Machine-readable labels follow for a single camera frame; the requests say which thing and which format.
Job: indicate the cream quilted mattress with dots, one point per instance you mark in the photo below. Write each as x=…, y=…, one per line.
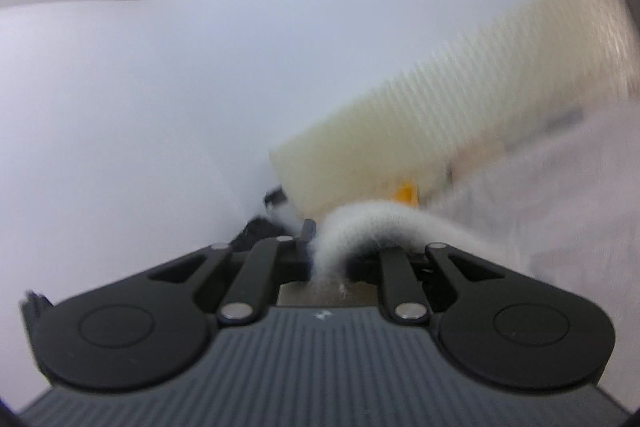
x=469, y=102

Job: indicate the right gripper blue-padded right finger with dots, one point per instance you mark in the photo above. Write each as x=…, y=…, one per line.
x=400, y=295

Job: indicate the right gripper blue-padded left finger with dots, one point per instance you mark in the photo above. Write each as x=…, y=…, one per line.
x=265, y=268

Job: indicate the black wall socket left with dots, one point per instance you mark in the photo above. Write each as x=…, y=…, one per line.
x=275, y=198

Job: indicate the white fleece striped sweater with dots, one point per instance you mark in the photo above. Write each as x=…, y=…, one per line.
x=359, y=228

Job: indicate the black clothes pile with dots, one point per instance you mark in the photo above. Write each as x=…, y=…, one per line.
x=255, y=231

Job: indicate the yellow cloth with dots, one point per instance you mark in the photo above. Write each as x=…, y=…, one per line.
x=407, y=193

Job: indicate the grey bed sheet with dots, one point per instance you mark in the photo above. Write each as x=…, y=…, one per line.
x=569, y=203

